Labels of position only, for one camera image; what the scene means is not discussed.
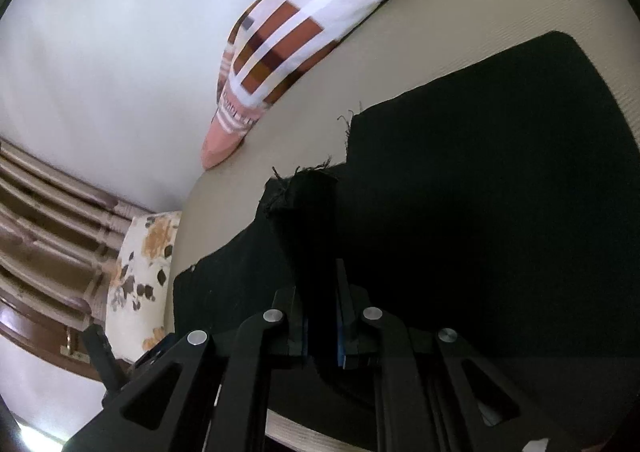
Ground bed with beige sheet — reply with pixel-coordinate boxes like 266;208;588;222
165;0;640;452

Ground floral white pillow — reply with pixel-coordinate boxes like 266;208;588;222
105;211;183;365

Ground wooden slatted headboard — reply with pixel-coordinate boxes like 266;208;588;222
0;137;151;378

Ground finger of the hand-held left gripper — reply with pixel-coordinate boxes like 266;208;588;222
81;323;127;399
132;336;179;374

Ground black pants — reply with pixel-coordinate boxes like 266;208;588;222
172;30;640;452

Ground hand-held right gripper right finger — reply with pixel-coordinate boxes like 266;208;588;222
335;259;581;452

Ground checked brown white pillow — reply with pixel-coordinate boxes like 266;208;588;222
201;0;456;170

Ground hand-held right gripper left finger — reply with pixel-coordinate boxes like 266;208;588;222
62;282;308;452

